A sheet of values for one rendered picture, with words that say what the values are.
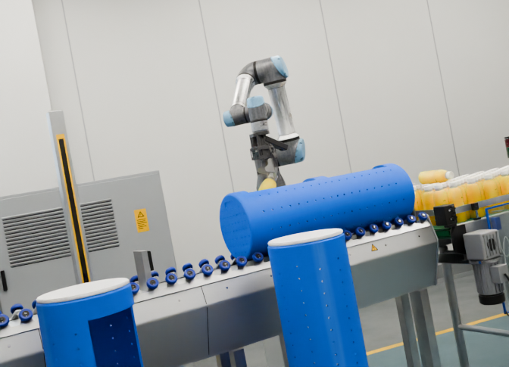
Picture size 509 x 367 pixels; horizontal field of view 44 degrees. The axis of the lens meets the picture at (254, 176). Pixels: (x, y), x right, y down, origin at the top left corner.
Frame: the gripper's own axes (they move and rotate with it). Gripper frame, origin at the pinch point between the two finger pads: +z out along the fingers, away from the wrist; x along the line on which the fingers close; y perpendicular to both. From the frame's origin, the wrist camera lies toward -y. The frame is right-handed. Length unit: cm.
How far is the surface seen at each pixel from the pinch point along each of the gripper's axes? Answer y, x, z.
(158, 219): 0, -152, 13
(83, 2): -15, -278, -171
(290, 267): 27, 47, 32
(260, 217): 17.9, 14.3, 15.0
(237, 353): 36, 10, 65
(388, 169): -56, 8, 6
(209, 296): 45, 13, 40
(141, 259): 66, 4, 22
